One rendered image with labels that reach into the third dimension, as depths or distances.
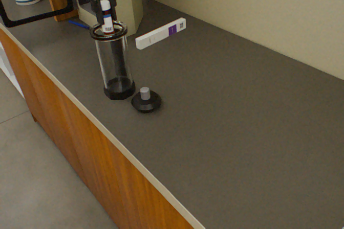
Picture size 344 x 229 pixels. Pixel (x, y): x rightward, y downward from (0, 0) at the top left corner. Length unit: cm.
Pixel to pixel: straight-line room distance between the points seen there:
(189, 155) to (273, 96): 35
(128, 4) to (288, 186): 93
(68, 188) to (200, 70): 124
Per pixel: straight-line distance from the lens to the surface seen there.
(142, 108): 96
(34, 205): 210
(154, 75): 115
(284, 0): 126
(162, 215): 103
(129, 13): 140
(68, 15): 170
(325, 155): 91
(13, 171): 235
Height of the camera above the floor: 157
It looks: 38 degrees down
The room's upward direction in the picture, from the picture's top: 4 degrees counter-clockwise
